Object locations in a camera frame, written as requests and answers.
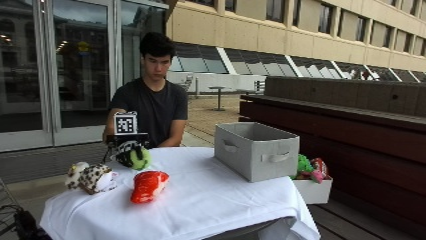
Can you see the white cube with black markers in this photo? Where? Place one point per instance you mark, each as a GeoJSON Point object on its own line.
{"type": "Point", "coordinates": [125, 124]}

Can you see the red and white plush toy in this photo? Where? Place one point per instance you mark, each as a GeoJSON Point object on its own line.
{"type": "Point", "coordinates": [148, 186]}

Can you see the spotted plush toy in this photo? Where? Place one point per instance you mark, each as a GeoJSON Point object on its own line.
{"type": "Point", "coordinates": [93, 178]}

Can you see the the person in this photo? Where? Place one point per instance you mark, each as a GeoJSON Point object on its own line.
{"type": "Point", "coordinates": [153, 100]}

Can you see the white tablecloth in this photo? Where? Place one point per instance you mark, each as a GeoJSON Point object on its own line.
{"type": "Point", "coordinates": [200, 203]}

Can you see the metal outdoor chair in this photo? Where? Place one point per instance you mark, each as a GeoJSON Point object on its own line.
{"type": "Point", "coordinates": [186, 83]}
{"type": "Point", "coordinates": [260, 86]}

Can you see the round standing table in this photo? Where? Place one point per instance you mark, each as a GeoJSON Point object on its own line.
{"type": "Point", "coordinates": [217, 96]}

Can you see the grey fabric storage box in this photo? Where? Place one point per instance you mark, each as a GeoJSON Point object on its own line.
{"type": "Point", "coordinates": [254, 151]}

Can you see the glass door front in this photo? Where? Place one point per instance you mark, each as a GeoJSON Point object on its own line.
{"type": "Point", "coordinates": [67, 73]}

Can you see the bright green plush toy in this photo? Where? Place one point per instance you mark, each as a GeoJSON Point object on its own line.
{"type": "Point", "coordinates": [303, 164]}

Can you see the pink plush toy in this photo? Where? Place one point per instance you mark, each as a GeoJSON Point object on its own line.
{"type": "Point", "coordinates": [317, 176]}

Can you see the red patterned plush toy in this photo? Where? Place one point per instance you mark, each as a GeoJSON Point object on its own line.
{"type": "Point", "coordinates": [319, 166]}

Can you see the white toy box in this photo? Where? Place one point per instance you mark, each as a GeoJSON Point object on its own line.
{"type": "Point", "coordinates": [314, 191]}

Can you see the beige building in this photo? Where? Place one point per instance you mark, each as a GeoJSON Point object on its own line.
{"type": "Point", "coordinates": [301, 36]}

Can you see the black glove wrist mount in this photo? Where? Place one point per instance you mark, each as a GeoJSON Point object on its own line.
{"type": "Point", "coordinates": [128, 138]}

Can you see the dark wooden bench wall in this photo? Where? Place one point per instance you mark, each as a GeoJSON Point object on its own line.
{"type": "Point", "coordinates": [354, 133]}

